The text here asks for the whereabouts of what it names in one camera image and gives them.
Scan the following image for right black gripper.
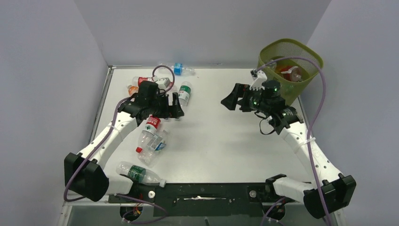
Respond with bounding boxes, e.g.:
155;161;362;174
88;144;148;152
221;84;270;114

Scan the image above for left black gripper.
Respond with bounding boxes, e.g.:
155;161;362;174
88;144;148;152
148;92;184;118

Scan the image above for orange drink bottle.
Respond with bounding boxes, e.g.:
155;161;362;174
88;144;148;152
127;85;139;96

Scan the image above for amber tea bottle red label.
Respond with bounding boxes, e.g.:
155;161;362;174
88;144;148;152
275;65;303;82

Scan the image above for clear water bottle blue cap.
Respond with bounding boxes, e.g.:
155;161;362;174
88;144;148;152
266;59;277;71

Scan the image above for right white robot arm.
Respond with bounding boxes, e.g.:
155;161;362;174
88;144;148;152
221;81;356;219

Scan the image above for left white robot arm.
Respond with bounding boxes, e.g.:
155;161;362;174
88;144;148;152
64;81;184;202

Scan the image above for green mesh waste bin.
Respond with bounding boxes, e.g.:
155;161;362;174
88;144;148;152
258;39;324;105

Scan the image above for crushed clear bottle white cap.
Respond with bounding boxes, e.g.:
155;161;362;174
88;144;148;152
136;129;171;168

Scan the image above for clear bottle blue label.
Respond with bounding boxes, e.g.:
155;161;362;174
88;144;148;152
159;63;195;76

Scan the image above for clear bottle red label top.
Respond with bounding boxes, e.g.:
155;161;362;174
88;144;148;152
132;76;153;87

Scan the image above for clear bottle red label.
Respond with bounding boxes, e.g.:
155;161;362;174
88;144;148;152
136;115;161;153
132;76;153;87

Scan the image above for clear bottle red label left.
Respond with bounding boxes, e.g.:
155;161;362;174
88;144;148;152
136;115;161;153

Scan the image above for clear bottle dark green label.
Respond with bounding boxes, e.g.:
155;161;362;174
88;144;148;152
116;161;166;187

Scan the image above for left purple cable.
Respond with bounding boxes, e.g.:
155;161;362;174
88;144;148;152
64;65;175;225

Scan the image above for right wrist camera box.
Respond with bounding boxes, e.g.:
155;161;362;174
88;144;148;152
250;69;267;91

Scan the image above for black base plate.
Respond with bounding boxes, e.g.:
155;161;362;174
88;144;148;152
108;183;279;217

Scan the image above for aluminium frame rail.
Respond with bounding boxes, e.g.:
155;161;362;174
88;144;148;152
57;183;347;226

